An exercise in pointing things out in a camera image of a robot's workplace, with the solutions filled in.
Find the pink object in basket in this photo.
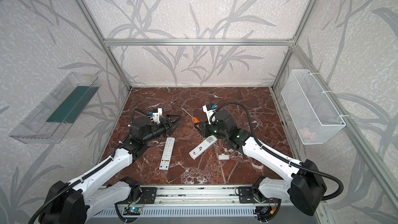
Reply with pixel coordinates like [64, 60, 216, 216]
[299, 128, 313, 140]

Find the white wire mesh basket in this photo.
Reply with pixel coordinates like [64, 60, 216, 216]
[282, 69, 346, 145]

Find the green lit circuit board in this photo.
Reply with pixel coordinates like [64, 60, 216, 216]
[123, 206, 142, 216]

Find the aluminium cage frame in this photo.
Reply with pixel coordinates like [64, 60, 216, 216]
[74, 0, 398, 207]

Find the white battery cover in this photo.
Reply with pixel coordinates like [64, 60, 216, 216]
[218, 155, 230, 161]

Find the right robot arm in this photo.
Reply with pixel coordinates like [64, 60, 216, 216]
[194, 103, 344, 216]

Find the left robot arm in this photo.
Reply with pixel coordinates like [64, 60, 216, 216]
[29, 108, 181, 224]

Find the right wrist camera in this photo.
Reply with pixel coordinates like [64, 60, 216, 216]
[202, 103, 217, 116]

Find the clear plastic wall bin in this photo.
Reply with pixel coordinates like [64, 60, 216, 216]
[9, 72, 102, 144]

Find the orange handled screwdriver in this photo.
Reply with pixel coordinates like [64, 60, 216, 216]
[182, 108, 200, 124]

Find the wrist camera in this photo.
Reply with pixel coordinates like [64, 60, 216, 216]
[148, 108, 163, 124]
[202, 103, 217, 116]

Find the white remote with coloured buttons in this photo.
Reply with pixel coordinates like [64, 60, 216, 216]
[159, 138, 175, 171]

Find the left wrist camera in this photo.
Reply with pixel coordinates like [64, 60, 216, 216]
[148, 108, 163, 124]

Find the white remote control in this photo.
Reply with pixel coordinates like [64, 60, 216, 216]
[189, 135, 217, 160]

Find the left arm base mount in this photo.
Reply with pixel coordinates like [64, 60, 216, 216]
[117, 187, 157, 205]

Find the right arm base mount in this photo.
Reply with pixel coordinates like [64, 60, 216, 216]
[235, 186, 281, 205]

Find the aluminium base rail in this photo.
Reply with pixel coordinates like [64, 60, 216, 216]
[63, 184, 327, 207]

